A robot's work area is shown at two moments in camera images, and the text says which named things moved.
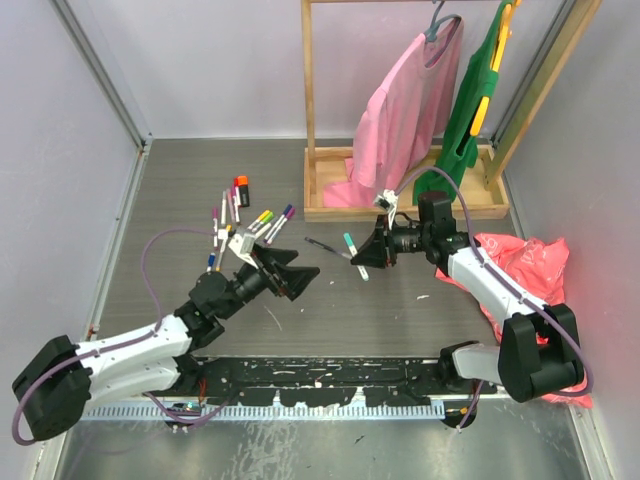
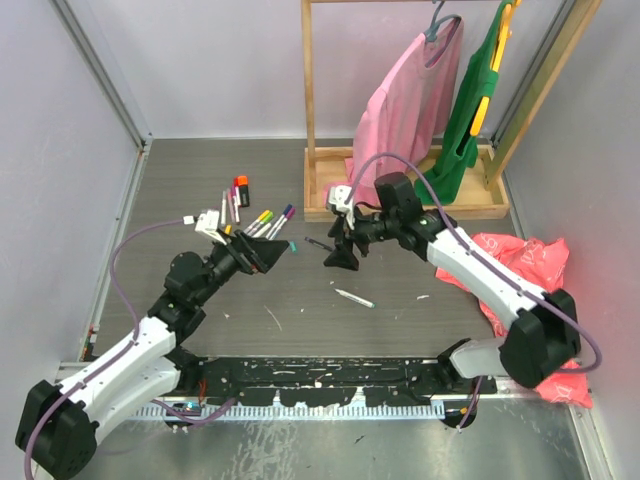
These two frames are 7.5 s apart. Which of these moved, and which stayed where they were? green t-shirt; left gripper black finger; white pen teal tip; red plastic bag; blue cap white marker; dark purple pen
Moved: left gripper black finger; white pen teal tip
Stayed: green t-shirt; blue cap white marker; red plastic bag; dark purple pen
